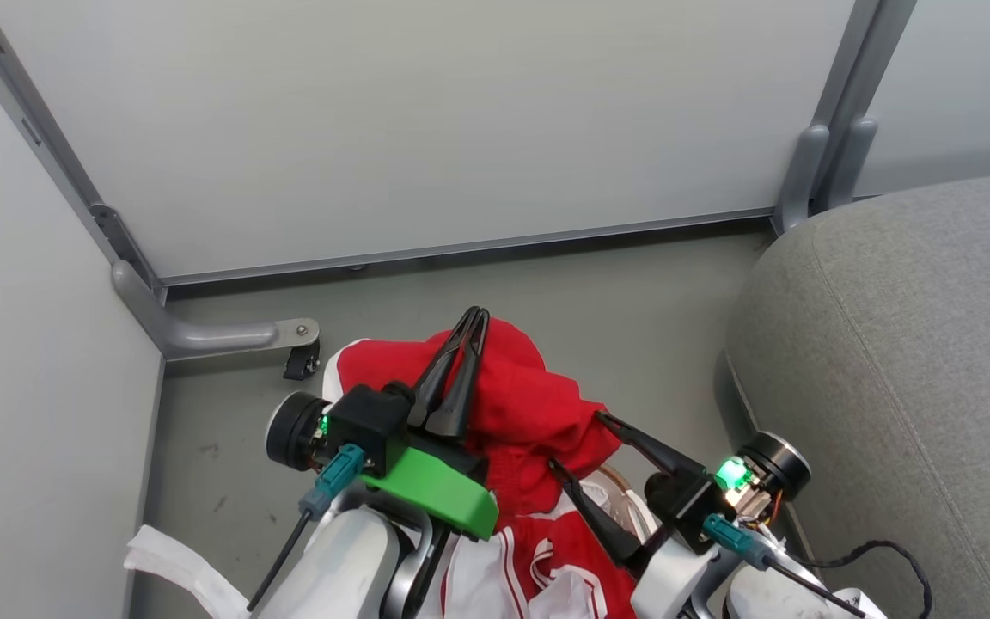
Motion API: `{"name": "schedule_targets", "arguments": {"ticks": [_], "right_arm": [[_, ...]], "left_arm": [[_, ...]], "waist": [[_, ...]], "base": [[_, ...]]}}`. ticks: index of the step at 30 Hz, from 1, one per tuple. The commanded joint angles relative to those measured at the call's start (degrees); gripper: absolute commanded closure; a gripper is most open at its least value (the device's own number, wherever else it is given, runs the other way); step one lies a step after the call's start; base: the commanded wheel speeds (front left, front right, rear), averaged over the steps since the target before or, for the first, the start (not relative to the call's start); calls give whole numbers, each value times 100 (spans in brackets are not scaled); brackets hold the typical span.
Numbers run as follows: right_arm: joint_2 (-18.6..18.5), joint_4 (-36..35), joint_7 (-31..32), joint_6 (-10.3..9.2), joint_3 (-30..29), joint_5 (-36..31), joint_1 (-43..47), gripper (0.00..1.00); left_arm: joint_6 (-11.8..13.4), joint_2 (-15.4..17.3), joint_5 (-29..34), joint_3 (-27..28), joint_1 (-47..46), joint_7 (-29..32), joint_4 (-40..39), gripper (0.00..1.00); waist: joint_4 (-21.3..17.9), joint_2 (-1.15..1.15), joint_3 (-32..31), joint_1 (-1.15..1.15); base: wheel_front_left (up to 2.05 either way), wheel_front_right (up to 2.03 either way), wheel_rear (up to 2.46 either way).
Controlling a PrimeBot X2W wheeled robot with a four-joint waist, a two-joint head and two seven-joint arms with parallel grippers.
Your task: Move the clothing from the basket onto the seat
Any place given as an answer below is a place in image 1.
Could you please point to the grey metal partition foot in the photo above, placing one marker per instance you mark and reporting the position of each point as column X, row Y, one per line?
column 211, row 335

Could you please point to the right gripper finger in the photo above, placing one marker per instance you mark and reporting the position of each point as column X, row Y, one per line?
column 602, row 520
column 650, row 451

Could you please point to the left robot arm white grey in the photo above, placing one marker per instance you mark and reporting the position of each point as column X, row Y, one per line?
column 349, row 559

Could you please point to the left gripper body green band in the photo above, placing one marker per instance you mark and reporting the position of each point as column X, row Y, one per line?
column 439, row 490

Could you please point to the grey metal partition rail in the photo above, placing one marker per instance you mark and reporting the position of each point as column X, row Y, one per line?
column 461, row 249

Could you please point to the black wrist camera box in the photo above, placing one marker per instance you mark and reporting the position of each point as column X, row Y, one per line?
column 684, row 511
column 370, row 425

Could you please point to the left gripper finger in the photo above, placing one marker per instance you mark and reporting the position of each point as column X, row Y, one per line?
column 466, row 391
column 448, row 365

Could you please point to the red garment with white trim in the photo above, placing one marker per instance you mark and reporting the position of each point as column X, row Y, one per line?
column 529, row 404

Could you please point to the white laundry basket brown rim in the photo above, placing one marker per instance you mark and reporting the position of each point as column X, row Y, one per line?
column 628, row 507

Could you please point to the black caster wheel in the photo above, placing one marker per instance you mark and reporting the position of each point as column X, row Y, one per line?
column 301, row 363

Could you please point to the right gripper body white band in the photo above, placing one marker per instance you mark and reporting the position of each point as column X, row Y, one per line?
column 774, row 468

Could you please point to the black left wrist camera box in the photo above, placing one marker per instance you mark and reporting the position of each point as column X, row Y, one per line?
column 370, row 425

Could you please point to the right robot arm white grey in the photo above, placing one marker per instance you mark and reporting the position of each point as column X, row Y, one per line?
column 770, row 597

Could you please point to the white fabric strip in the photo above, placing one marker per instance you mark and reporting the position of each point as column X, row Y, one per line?
column 177, row 563

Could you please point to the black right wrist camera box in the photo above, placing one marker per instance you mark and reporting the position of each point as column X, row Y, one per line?
column 684, row 511

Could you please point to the grey metal partition post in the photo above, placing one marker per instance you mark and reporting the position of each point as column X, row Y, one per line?
column 860, row 137
column 31, row 129
column 834, row 103

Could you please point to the grey fabric sofa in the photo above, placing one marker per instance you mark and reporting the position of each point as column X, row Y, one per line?
column 907, row 387

